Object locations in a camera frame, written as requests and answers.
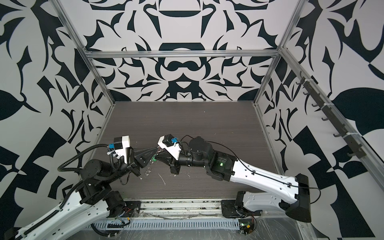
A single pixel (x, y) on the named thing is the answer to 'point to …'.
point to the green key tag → (153, 159)
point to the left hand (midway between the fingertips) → (156, 147)
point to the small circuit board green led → (246, 226)
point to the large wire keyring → (148, 170)
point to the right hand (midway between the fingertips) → (155, 157)
